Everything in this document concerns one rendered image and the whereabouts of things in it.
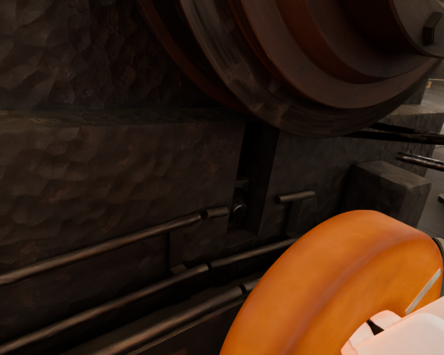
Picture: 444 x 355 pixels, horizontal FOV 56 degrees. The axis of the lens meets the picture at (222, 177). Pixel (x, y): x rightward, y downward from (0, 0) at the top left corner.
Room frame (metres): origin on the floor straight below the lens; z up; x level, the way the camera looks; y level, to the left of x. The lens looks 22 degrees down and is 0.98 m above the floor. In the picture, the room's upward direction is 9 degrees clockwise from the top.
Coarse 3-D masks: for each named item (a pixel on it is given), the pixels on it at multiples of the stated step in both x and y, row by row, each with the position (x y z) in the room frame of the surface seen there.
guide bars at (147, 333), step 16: (240, 288) 0.38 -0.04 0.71; (208, 304) 0.35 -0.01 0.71; (224, 304) 0.36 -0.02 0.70; (176, 320) 0.32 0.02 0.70; (192, 320) 0.34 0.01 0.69; (128, 336) 0.30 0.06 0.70; (144, 336) 0.30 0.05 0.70; (160, 336) 0.32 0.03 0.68; (96, 352) 0.27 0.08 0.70; (112, 352) 0.28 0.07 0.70; (128, 352) 0.30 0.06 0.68
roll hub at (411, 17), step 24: (360, 0) 0.32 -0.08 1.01; (384, 0) 0.31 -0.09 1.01; (408, 0) 0.31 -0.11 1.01; (432, 0) 0.33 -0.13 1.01; (360, 24) 0.34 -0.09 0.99; (384, 24) 0.32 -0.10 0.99; (408, 24) 0.32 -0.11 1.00; (384, 48) 0.38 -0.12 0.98; (408, 48) 0.34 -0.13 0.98; (432, 48) 0.35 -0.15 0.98
